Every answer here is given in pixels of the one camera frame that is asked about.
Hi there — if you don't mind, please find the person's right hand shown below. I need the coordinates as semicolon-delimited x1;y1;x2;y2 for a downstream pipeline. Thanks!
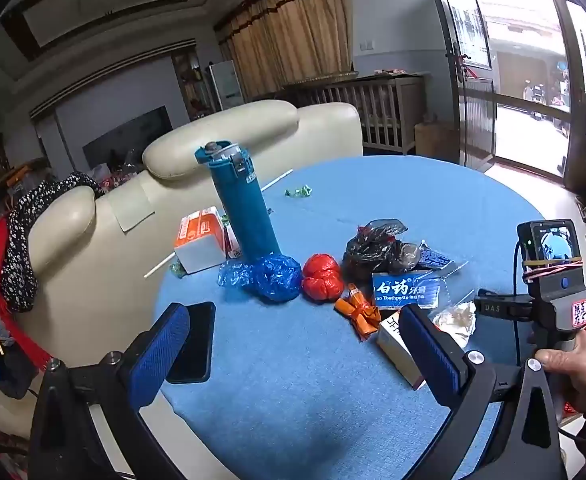
533;327;586;413

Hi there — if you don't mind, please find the pink and white box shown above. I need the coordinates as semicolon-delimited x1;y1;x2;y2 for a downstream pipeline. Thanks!
222;214;241;260

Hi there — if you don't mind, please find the blue thermos bottle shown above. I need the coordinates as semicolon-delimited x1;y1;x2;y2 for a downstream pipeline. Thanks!
195;141;281;263

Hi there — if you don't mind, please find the small white carton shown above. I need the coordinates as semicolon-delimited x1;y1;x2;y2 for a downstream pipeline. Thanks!
376;310;426;391

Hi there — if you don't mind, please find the red plastic bag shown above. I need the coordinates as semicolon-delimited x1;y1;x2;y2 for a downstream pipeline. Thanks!
301;253;345;302

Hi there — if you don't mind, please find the blue foil packet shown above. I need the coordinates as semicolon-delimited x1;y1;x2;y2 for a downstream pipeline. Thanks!
415;242;455;272

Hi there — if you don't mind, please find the wooden display shelf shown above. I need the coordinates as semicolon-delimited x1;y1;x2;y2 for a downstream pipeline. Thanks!
173;50;210;117

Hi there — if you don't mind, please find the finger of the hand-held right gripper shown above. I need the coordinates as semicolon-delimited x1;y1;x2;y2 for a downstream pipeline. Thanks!
474;287;536;322

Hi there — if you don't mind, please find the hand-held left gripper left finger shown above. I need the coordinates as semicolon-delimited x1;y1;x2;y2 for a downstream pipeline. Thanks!
30;302;194;480

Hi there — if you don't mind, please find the black floral garment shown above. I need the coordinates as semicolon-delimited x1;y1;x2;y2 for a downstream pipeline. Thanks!
0;171;104;315

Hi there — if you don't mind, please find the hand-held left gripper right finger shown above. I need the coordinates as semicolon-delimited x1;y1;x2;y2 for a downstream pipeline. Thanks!
398;304;571;480

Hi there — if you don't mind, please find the white straw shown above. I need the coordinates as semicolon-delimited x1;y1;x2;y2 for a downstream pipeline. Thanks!
144;169;294;279

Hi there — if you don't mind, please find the blue toothpaste box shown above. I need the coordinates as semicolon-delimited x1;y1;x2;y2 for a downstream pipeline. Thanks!
371;270;441;309

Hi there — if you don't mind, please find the dark cloth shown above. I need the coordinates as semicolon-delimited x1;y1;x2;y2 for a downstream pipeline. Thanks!
0;345;38;401

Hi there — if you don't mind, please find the blue tablecloth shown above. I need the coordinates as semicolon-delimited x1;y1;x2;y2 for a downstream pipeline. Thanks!
154;156;586;480

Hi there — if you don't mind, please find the cream leather sofa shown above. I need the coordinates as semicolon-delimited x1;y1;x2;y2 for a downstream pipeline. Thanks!
0;100;364;436

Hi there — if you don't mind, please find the white standing air conditioner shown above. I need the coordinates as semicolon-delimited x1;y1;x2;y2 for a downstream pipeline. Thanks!
208;60;246;111

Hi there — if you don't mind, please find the black plastic bag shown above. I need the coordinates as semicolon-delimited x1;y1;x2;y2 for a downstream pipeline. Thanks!
342;218;421;281

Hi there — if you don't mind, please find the orange wrapper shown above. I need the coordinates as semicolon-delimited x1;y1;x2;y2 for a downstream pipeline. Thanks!
334;283;382;342

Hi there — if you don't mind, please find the blue plastic bag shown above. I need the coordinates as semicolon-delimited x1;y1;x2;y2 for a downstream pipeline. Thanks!
218;254;304;303

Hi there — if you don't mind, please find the clear plastic wrap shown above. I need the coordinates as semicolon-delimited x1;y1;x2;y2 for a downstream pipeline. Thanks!
430;301;477;350

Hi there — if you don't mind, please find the cardboard box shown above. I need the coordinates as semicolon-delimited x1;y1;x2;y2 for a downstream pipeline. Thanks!
414;121;461;163

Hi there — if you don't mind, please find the metal glass door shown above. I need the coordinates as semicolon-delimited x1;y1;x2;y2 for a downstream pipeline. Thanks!
420;0;499;176

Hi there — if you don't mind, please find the orange and white box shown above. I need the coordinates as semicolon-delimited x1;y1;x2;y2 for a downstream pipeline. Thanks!
174;206;229;275

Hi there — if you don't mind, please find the wooden crib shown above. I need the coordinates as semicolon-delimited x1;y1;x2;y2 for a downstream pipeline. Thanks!
280;72;426;156

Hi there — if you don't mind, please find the black smartphone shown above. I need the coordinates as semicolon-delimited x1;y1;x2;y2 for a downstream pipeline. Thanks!
165;301;216;385

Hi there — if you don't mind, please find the cluttered coffee table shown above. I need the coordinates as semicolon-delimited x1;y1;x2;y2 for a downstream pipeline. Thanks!
90;149;144;192

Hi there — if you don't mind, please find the black television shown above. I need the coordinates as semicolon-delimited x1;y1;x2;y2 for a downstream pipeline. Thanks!
82;106;174;168

